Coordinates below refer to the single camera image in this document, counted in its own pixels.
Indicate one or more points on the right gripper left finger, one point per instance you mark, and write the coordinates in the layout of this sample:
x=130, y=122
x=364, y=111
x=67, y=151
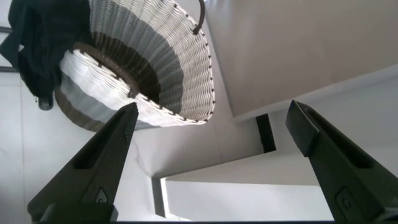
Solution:
x=90, y=180

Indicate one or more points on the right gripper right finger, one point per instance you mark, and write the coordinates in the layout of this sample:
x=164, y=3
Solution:
x=351, y=180

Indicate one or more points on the black garment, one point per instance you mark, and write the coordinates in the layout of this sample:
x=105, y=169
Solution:
x=43, y=40

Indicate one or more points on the white laundry basket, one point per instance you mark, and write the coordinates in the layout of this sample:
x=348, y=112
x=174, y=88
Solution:
x=174, y=56

